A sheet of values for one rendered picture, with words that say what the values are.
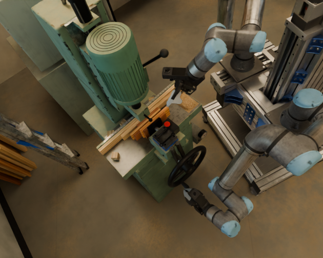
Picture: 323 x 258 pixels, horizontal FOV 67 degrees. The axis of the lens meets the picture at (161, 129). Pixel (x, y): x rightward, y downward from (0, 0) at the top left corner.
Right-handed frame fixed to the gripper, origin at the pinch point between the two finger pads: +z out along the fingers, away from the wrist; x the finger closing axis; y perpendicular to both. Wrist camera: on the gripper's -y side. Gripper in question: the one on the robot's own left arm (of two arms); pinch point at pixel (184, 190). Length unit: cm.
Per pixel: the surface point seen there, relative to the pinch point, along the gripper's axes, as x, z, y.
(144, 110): 9.7, 13.9, -46.3
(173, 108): 26.8, 20.8, -31.4
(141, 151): -4.0, 15.2, -28.1
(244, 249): 10, -3, 86
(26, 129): -46, 91, -54
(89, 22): 8, 4, -93
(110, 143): -12.6, 25.1, -38.8
